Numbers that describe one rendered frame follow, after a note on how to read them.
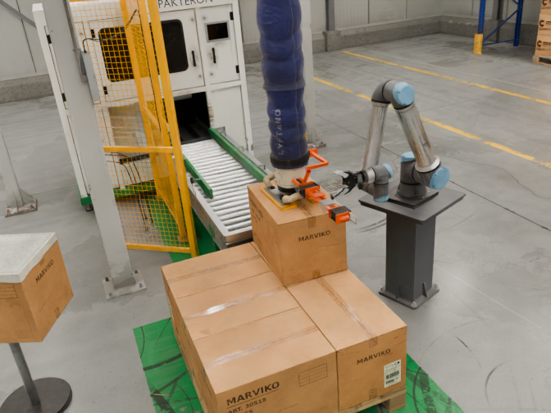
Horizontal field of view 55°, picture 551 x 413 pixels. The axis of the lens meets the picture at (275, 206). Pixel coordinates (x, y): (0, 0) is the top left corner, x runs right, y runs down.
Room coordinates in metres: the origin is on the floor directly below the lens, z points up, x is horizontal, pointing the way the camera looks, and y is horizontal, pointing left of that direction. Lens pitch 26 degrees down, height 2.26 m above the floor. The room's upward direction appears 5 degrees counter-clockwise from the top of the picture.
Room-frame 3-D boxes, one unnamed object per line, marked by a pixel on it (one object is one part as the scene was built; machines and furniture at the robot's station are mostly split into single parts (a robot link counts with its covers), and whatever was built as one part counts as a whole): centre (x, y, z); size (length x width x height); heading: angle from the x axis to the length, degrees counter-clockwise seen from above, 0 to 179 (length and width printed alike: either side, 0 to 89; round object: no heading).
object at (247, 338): (2.49, 0.08, 0.34); 1.20 x 1.00 x 0.40; 20
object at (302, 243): (2.88, -0.11, 0.74); 0.60 x 0.40 x 0.40; 17
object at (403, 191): (3.13, -0.89, 0.82); 0.19 x 0.19 x 0.10
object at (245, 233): (3.21, 0.02, 0.58); 0.70 x 0.03 x 0.06; 110
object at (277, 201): (2.86, -0.02, 0.97); 0.34 x 0.10 x 0.05; 20
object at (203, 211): (4.19, 0.73, 0.50); 2.31 x 0.05 x 0.19; 20
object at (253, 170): (4.73, 0.30, 0.60); 1.60 x 0.10 x 0.09; 20
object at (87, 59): (3.59, 1.14, 1.62); 0.20 x 0.05 x 0.30; 20
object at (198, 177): (4.55, 0.80, 0.60); 1.60 x 0.10 x 0.09; 20
